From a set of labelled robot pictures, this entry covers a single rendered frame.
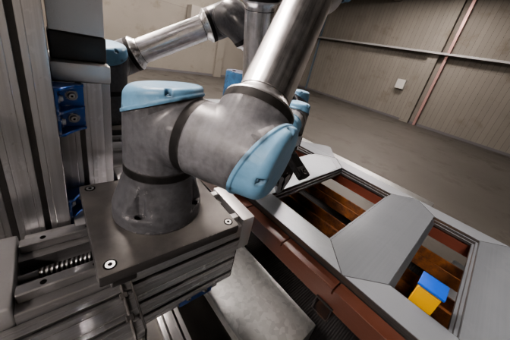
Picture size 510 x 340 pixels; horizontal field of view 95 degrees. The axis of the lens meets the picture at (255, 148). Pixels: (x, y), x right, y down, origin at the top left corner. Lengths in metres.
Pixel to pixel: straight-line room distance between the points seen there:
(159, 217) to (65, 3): 0.40
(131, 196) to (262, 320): 0.52
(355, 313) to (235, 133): 0.56
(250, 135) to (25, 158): 0.39
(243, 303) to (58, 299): 0.48
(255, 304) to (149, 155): 0.57
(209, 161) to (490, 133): 9.72
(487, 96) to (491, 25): 1.99
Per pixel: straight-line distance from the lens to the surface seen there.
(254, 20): 0.63
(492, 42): 10.07
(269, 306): 0.81
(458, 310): 0.91
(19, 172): 0.55
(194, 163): 0.32
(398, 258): 0.91
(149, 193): 0.40
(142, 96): 0.34
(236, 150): 0.28
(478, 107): 9.89
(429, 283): 0.83
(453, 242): 1.32
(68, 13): 0.57
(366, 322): 0.72
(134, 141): 0.37
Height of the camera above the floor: 1.34
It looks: 23 degrees down
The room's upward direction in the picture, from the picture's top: 13 degrees clockwise
